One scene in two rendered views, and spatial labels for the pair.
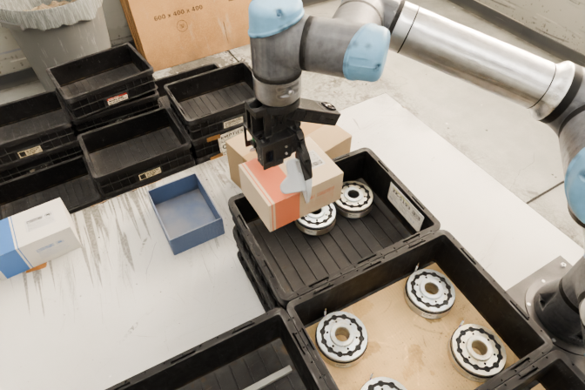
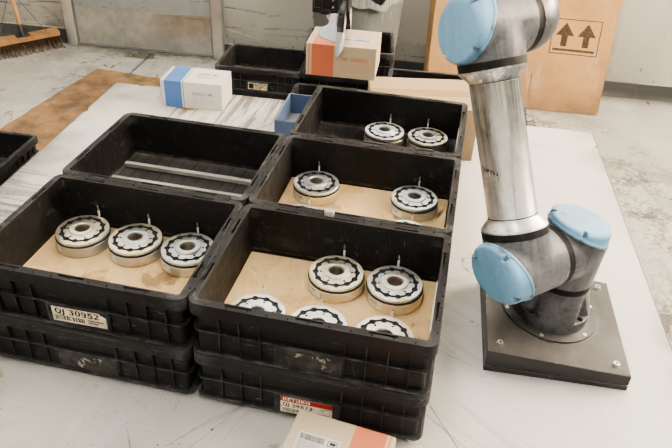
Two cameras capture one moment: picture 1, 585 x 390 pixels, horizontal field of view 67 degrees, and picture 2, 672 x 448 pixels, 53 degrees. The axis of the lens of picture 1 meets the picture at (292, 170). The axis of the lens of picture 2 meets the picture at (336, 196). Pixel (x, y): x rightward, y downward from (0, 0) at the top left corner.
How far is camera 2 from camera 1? 1.11 m
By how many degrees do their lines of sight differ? 32
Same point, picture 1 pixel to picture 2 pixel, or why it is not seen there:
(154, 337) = not seen: hidden behind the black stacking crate
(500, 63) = not seen: outside the picture
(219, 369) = (226, 166)
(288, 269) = not seen: hidden behind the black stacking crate
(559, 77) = not seen: outside the picture
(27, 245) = (188, 83)
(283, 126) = not seen: outside the picture
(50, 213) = (216, 75)
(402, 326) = (370, 209)
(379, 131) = (542, 151)
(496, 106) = not seen: outside the picture
